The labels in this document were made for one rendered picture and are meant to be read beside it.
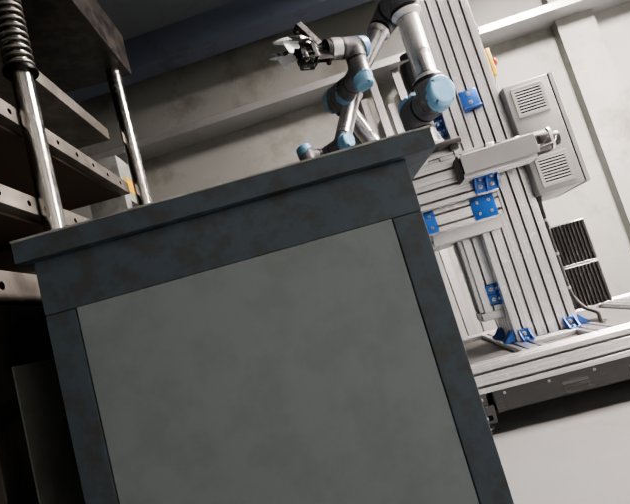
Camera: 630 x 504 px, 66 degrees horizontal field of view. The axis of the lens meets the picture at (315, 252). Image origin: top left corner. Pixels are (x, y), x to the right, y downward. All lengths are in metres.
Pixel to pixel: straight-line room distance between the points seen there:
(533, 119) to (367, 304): 1.55
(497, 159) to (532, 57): 2.98
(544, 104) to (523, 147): 0.40
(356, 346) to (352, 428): 0.13
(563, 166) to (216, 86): 3.35
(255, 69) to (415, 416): 4.17
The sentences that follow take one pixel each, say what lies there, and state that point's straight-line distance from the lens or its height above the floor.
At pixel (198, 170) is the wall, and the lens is 4.55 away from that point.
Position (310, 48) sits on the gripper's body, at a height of 1.43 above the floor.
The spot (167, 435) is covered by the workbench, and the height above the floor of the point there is 0.44.
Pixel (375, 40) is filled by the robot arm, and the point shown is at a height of 1.51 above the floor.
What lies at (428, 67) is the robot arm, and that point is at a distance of 1.94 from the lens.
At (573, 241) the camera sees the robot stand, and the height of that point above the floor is 0.55.
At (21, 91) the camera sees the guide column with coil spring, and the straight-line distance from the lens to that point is 1.55.
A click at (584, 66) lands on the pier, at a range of 4.74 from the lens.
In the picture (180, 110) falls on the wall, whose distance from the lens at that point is 4.79.
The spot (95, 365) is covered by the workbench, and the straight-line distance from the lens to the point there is 0.86.
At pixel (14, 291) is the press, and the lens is 1.04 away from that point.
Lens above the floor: 0.56
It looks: 7 degrees up
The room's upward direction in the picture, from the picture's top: 16 degrees counter-clockwise
